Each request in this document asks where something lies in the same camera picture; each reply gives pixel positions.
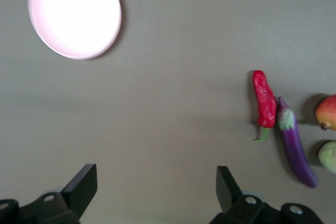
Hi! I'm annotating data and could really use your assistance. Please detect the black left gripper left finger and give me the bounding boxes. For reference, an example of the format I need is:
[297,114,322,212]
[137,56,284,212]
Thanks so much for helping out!
[0,163,98,224]

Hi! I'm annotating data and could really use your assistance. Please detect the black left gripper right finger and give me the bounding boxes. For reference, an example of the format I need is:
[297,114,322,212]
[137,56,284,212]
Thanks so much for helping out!
[209,165,325,224]

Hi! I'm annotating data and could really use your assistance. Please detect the purple eggplant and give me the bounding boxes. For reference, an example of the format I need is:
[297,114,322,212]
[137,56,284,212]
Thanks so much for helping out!
[277,96,319,188]

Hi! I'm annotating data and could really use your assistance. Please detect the red chili pepper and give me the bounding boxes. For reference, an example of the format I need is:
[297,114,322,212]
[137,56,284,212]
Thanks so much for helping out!
[252,70,277,142]

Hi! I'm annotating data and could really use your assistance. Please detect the pink green peach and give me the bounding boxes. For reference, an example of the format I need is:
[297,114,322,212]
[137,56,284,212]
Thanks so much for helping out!
[318,141,336,174]

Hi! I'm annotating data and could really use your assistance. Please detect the red pomegranate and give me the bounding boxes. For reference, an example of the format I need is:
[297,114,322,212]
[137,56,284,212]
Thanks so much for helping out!
[315,94,336,131]

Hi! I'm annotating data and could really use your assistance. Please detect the brown table cloth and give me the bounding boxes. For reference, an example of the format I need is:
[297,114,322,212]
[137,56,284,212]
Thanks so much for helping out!
[0,0,336,224]

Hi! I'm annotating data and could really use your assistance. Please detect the pink round plate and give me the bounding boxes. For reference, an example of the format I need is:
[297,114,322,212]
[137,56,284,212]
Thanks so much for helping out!
[27,0,123,60]

